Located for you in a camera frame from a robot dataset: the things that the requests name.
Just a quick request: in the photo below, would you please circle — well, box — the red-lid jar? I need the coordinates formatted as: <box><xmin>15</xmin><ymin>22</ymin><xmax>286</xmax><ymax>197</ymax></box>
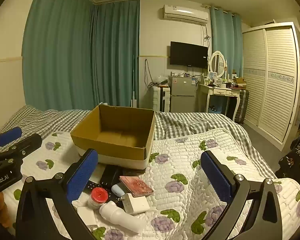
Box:
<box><xmin>90</xmin><ymin>187</ymin><xmax>109</xmax><ymax>209</ymax></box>

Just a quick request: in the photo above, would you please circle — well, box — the pink patterned case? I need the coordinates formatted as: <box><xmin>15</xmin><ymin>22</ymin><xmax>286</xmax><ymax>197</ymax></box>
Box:
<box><xmin>119</xmin><ymin>176</ymin><xmax>154</xmax><ymax>197</ymax></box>

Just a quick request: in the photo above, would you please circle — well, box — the white dressing table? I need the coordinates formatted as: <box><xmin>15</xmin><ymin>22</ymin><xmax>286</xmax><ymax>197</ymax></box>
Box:
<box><xmin>198</xmin><ymin>82</ymin><xmax>242</xmax><ymax>123</ymax></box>

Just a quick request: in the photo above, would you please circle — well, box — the dark floral clothing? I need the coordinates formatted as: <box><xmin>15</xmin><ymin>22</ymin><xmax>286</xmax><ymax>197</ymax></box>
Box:
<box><xmin>275</xmin><ymin>131</ymin><xmax>300</xmax><ymax>180</ymax></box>

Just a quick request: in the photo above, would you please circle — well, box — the air conditioner cable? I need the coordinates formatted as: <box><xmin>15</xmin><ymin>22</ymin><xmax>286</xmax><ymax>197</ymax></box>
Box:
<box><xmin>202</xmin><ymin>24</ymin><xmax>212</xmax><ymax>48</ymax></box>

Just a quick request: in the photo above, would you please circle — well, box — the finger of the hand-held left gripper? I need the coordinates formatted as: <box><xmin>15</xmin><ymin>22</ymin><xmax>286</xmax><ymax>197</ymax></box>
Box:
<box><xmin>0</xmin><ymin>133</ymin><xmax>43</xmax><ymax>164</ymax></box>
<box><xmin>0</xmin><ymin>127</ymin><xmax>23</xmax><ymax>150</ymax></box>

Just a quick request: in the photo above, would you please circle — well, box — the silver small fridge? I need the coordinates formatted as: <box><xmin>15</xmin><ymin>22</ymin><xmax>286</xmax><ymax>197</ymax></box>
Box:
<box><xmin>170</xmin><ymin>76</ymin><xmax>197</xmax><ymax>113</ymax></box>

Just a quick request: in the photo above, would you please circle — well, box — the black wall television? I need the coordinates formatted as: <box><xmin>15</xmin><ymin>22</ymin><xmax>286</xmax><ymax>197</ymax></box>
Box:
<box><xmin>170</xmin><ymin>41</ymin><xmax>208</xmax><ymax>69</ymax></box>

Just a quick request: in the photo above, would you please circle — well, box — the white louvred wardrobe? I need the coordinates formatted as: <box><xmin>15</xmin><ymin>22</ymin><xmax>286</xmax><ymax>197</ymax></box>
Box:
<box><xmin>241</xmin><ymin>22</ymin><xmax>300</xmax><ymax>152</ymax></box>

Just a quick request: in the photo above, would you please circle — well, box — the white charger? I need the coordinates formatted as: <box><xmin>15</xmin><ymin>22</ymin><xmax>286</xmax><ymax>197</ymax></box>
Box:
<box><xmin>119</xmin><ymin>192</ymin><xmax>150</xmax><ymax>215</ymax></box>

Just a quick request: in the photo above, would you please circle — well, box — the person's left hand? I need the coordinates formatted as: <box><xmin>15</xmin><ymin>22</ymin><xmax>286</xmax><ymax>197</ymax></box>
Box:
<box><xmin>0</xmin><ymin>191</ymin><xmax>12</xmax><ymax>230</ymax></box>

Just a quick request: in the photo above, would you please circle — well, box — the silver suitcase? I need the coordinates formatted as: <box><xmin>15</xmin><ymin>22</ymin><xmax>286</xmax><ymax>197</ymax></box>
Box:
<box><xmin>234</xmin><ymin>89</ymin><xmax>250</xmax><ymax>124</ymax></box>

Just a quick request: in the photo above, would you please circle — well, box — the flat white box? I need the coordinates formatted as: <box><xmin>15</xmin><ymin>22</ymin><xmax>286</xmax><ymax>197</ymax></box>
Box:
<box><xmin>76</xmin><ymin>206</ymin><xmax>98</xmax><ymax>227</ymax></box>

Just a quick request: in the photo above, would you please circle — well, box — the clear plastic bag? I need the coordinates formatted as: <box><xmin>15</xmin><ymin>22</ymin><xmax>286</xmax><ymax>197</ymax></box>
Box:
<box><xmin>154</xmin><ymin>76</ymin><xmax>169</xmax><ymax>87</ymax></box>

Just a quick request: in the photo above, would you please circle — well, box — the grey checked bedsheet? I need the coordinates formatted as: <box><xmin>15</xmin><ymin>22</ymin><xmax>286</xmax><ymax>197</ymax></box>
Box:
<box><xmin>0</xmin><ymin>104</ymin><xmax>277</xmax><ymax>178</ymax></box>

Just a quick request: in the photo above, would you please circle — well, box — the white mop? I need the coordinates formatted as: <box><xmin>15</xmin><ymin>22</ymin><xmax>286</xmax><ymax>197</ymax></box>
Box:
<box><xmin>130</xmin><ymin>54</ymin><xmax>138</xmax><ymax>108</ymax></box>

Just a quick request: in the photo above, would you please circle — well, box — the white plastic bottle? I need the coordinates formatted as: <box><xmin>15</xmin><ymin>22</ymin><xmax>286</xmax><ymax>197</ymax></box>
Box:
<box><xmin>99</xmin><ymin>201</ymin><xmax>146</xmax><ymax>233</ymax></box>

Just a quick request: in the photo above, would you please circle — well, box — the narrow teal curtain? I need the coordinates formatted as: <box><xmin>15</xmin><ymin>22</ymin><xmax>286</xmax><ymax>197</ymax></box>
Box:
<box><xmin>210</xmin><ymin>6</ymin><xmax>243</xmax><ymax>80</ymax></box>

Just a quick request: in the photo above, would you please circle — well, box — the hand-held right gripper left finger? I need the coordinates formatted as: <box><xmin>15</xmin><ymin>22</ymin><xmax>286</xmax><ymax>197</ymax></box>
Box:
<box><xmin>16</xmin><ymin>148</ymin><xmax>99</xmax><ymax>240</ymax></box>

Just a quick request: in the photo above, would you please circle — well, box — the light blue case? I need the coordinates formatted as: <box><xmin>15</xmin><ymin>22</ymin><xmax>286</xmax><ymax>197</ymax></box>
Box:
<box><xmin>111</xmin><ymin>183</ymin><xmax>127</xmax><ymax>197</ymax></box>

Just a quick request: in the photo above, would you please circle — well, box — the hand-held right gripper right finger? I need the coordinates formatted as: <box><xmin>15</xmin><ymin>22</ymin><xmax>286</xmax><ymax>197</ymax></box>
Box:
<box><xmin>200</xmin><ymin>150</ymin><xmax>283</xmax><ymax>240</ymax></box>

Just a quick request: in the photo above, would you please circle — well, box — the white suitcase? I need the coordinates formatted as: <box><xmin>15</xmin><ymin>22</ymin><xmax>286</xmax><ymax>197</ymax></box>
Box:
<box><xmin>152</xmin><ymin>86</ymin><xmax>171</xmax><ymax>112</ymax></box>

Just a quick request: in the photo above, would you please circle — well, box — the white air conditioner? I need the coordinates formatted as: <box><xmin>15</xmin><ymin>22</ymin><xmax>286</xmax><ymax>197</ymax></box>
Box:
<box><xmin>162</xmin><ymin>4</ymin><xmax>209</xmax><ymax>25</ymax></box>

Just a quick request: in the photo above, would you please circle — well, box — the wide teal curtain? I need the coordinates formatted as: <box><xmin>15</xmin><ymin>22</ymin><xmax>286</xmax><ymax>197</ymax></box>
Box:
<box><xmin>22</xmin><ymin>0</ymin><xmax>98</xmax><ymax>112</ymax></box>

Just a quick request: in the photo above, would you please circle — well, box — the floral white quilt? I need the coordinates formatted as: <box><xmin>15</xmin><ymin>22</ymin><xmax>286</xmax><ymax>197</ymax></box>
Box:
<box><xmin>1</xmin><ymin>127</ymin><xmax>300</xmax><ymax>240</ymax></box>

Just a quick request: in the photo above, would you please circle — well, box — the white oval mirror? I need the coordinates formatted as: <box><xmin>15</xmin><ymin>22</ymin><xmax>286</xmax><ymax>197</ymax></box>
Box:
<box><xmin>208</xmin><ymin>51</ymin><xmax>227</xmax><ymax>80</ymax></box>

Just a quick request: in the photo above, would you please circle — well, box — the black remote control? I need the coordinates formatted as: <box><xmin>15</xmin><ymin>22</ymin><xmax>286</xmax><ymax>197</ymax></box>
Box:
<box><xmin>83</xmin><ymin>179</ymin><xmax>115</xmax><ymax>200</ymax></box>

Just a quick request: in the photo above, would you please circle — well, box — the black wall cable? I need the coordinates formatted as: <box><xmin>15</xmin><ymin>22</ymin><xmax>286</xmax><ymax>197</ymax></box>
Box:
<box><xmin>144</xmin><ymin>59</ymin><xmax>155</xmax><ymax>88</ymax></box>

